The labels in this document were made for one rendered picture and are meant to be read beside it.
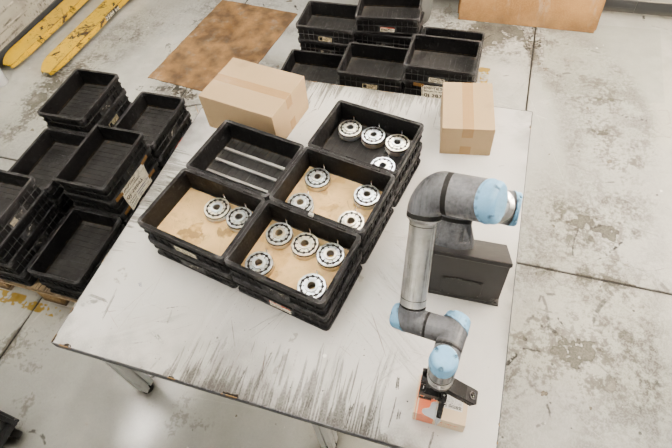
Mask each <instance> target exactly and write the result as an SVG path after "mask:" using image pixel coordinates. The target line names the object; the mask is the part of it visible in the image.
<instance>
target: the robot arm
mask: <svg viewBox="0 0 672 448"><path fill-rule="evenodd" d="M522 198H523V194H522V193H521V192H517V191H515V190H513V191H512V190H508V189H507V186H506V184H505V183H504V182H503V181H500V180H497V179H494V178H484V177H478V176H472V175H466V174H460V173H454V172H449V171H439V172H435V173H433V174H430V175H429V176H427V177H426V178H424V179H423V180H422V181H421V182H420V183H419V184H418V185H417V187H416V188H415V190H414V191H413V193H412V195H411V197H410V199H409V202H408V206H407V213H406V216H407V218H408V219H409V229H408V238H407V246H406V254H405V263H404V271H403V280H402V288H401V297H400V303H395V304H394V306H393V307H392V310H391V314H390V318H389V322H390V325H391V326H392V327H393V328H396V329H398V330H401V331H402V332H407V333H410V334H413V335H416V336H420V337H423V338H426V339H429V340H432V341H435V345H434V348H433V350H432V352H431V353H430V356H429V359H428V369H427V368H423V372H422V377H421V384H420V390H419V396H418V398H422V399H425V400H430V401H431V399H433V400H438V401H439V403H438V402H432V403H431V406H430V407H429V408H423V409H422V413H423V414H424V415H426V416H428V417H430V418H432V419H433V420H435V424H434V425H437V424H438V423H440V421H441V417H442V413H443V408H444V403H446V400H447V394H448V395H450V396H452V397H454V398H456V399H458V400H459V401H461V402H463V403H465V404H467V405H469V406H472V405H476V404H477V397H478V391H477V390H476V389H474V388H472V387H470V386H468V385H467V384H465V383H463V382H461V381H459V380H458V379H456V378H454V377H455V373H456V371H457V369H458V365H459V361H460V358H461V354H462V351H463V348H464V344H465V341H466V338H467V337H468V332H469V328H470V324H471V321H470V319H469V317H468V316H467V315H466V314H464V313H462V312H460V311H457V310H454V311H453V310H449V311H447V312H446V314H445V315H444V316H442V315H439V314H435V313H432V312H428V311H426V302H427V295H428V287H429V280H430V272H431V265H432V257H433V250H434V244H436V245H438V246H441V247H445V248H450V249H456V250H471V249H473V247H474V236H473V229H472V222H473V221H475V222H480V223H482V224H486V225H489V224H491V225H495V224H503V225H506V226H516V225H517V222H518V218H519V214H520V209H521V204H522ZM420 395H423V396H420ZM424 395H425V396H424ZM437 406H438V408H437ZM436 408H437V410H436Z"/></svg>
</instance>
